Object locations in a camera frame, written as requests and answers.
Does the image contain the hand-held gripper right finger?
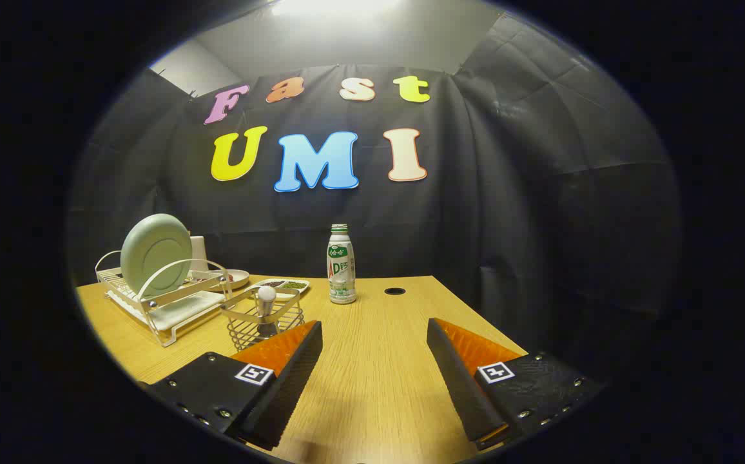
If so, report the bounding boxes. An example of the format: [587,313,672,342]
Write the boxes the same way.
[427,318,605,450]

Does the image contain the white green drink bottle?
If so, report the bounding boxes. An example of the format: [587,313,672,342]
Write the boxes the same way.
[327,224,357,305]

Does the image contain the metal wire basket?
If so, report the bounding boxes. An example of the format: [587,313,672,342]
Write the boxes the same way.
[220,287,305,352]

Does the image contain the white divided snack tray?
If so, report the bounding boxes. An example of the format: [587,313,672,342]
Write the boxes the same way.
[246,278,311,302]

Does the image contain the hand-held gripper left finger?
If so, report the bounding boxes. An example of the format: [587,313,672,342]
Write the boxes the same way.
[142,320,323,450]

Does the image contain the white toaster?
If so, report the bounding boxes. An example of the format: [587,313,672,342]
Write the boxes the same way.
[189,235,210,273]

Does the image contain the pale green plate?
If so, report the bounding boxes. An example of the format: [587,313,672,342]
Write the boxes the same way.
[120,213,193,298]

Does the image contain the small white plate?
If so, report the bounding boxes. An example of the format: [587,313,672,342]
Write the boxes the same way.
[208,269,251,292]

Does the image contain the white wire dish rack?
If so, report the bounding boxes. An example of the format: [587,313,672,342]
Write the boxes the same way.
[95,250,234,348]

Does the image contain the white spoon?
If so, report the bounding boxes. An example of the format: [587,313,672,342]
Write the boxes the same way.
[256,285,278,336]

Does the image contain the ceiling light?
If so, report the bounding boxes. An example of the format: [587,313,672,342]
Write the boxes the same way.
[269,0,412,17]

